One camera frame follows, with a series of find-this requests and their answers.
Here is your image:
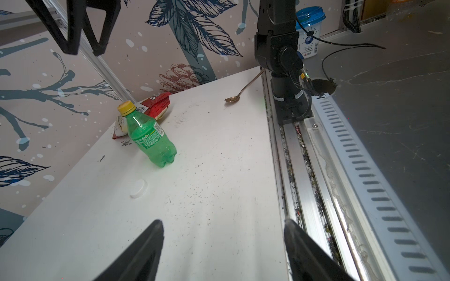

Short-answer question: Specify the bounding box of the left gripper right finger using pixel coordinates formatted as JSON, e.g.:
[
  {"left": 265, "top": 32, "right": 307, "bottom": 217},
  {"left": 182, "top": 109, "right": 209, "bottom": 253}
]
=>
[{"left": 284, "top": 219, "right": 352, "bottom": 281}]

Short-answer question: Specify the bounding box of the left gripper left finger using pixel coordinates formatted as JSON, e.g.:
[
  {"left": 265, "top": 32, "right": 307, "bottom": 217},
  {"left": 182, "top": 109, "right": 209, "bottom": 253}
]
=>
[{"left": 96, "top": 220, "right": 164, "bottom": 281}]

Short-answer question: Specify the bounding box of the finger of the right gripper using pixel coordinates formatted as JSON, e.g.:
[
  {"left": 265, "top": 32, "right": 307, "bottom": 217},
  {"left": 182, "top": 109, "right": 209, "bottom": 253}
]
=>
[
  {"left": 82, "top": 0, "right": 122, "bottom": 57},
  {"left": 26, "top": 0, "right": 86, "bottom": 55}
]

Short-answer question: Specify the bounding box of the green plastic bottle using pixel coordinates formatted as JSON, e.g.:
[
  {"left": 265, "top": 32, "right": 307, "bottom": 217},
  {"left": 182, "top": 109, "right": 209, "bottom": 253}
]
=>
[{"left": 124, "top": 109, "right": 177, "bottom": 167}]

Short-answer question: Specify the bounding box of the white bottle cap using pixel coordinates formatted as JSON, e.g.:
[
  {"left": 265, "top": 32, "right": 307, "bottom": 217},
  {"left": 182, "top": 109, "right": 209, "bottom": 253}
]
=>
[{"left": 130, "top": 179, "right": 148, "bottom": 199}]

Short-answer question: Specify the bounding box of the red snack bag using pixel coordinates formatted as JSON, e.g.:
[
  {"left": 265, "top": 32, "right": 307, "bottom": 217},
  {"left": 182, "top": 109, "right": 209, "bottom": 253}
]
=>
[{"left": 112, "top": 92, "right": 171, "bottom": 139}]

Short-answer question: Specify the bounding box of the wooden spoon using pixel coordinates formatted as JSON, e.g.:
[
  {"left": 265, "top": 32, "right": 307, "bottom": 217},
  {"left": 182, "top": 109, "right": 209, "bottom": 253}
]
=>
[{"left": 225, "top": 69, "right": 264, "bottom": 103}]

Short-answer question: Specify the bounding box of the blue lidded container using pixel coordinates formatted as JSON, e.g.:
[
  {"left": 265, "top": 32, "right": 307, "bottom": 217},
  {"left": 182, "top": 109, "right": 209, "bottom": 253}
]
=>
[{"left": 296, "top": 6, "right": 326, "bottom": 59}]

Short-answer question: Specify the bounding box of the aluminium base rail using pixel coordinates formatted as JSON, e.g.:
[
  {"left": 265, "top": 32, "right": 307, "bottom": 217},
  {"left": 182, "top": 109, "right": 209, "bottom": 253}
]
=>
[{"left": 262, "top": 71, "right": 450, "bottom": 281}]

